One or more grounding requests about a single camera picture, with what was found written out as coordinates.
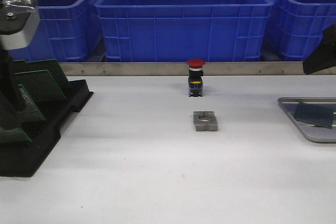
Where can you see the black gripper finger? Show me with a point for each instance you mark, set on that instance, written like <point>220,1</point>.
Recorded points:
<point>323,57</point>

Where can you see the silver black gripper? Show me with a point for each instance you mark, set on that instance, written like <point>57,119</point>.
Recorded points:
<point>19,22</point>

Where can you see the green circuit board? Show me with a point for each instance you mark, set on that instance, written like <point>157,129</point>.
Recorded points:
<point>16,135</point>
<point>31,113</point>
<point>41,86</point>
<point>52,65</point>
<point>314,114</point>

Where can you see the black slotted board rack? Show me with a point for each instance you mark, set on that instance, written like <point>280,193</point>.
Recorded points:
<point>23,158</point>

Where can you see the silver metal tray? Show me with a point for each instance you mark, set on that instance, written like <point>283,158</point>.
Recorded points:
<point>311,132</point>

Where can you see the right blue plastic bin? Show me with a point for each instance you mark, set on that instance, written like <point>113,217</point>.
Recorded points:
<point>294,28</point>

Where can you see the blue plastic bin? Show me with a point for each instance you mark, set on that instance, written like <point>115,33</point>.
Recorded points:
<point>179,30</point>
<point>68,31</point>
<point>294,28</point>

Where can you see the left blue plastic bin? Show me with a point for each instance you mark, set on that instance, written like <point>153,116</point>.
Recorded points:
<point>68,31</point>

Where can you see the red emergency stop button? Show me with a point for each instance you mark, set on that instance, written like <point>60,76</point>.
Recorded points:
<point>195,82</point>

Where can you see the grey metal clamp block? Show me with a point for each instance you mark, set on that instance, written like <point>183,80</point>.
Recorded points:
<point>205,121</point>

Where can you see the centre blue plastic bin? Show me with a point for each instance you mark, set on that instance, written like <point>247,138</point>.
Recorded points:
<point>179,30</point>

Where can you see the metal table edge rail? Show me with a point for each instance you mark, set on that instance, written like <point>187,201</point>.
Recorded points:
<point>273,68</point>

